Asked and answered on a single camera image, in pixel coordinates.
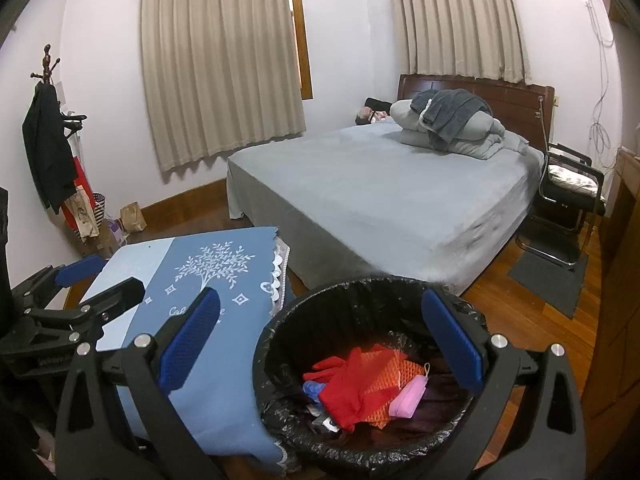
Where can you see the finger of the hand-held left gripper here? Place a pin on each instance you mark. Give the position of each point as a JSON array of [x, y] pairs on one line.
[[112, 297], [80, 267]]

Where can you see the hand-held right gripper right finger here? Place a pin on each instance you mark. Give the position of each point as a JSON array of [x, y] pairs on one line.
[[455, 340]]

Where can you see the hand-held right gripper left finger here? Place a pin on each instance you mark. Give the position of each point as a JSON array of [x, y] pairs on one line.
[[190, 340]]

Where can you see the orange mesh net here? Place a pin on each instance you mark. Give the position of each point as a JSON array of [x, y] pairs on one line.
[[400, 370]]

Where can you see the pink sock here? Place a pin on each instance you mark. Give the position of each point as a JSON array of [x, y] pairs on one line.
[[407, 397]]

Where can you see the black lined bin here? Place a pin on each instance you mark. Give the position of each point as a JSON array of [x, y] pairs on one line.
[[350, 300]]

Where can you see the red glove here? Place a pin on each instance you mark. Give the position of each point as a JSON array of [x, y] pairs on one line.
[[350, 395]]

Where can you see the blue plastic bag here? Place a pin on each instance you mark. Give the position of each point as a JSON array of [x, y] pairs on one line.
[[312, 390]]

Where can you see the white medicine box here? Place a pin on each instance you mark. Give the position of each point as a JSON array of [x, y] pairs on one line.
[[330, 425]]

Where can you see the cardboard box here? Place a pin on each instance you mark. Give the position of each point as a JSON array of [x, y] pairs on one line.
[[107, 242]]

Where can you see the purple white appliance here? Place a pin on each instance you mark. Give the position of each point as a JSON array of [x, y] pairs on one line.
[[116, 230]]

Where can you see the beige tote bag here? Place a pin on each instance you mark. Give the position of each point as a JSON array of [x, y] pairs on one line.
[[82, 212]]

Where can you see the striped bag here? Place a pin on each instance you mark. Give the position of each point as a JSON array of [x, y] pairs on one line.
[[100, 207]]

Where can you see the brown paper bag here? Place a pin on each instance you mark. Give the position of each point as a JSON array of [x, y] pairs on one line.
[[132, 217]]

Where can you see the blue tree-print blanket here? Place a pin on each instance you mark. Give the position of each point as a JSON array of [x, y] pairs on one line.
[[215, 410]]

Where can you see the red bag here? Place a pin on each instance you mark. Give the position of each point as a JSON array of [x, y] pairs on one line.
[[80, 175]]

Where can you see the grey floor mat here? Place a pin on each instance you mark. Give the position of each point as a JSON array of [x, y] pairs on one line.
[[550, 280]]

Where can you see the black jacket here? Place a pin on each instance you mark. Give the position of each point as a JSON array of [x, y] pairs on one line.
[[47, 150]]

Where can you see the bed with grey sheet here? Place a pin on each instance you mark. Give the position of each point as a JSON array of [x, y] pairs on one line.
[[370, 195]]

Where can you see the black metal chair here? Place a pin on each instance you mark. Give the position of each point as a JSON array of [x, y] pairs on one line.
[[547, 190]]

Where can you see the wooden cabinet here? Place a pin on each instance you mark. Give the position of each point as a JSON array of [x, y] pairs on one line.
[[617, 270]]

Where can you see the patterned chair cushion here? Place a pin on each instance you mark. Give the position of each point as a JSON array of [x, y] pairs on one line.
[[572, 180]]

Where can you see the folded grey quilt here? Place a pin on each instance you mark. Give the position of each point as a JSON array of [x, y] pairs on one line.
[[475, 137]]

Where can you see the wooden coat rack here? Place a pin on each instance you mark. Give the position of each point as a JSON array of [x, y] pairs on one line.
[[46, 60]]

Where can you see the dark grey towel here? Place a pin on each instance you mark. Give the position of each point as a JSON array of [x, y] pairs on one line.
[[455, 110]]

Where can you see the plush toy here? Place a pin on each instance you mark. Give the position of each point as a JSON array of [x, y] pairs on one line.
[[364, 116]]

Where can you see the wooden headboard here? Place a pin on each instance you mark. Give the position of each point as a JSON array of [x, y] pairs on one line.
[[515, 102]]

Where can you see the wide beige curtain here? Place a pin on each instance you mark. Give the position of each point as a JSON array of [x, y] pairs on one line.
[[215, 60]]

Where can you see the black pillow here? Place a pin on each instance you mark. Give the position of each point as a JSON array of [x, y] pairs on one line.
[[377, 103]]

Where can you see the narrow beige curtain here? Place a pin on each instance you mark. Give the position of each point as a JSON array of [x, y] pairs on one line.
[[455, 20]]

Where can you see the wooden window frame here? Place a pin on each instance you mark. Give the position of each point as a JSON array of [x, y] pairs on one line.
[[302, 50]]

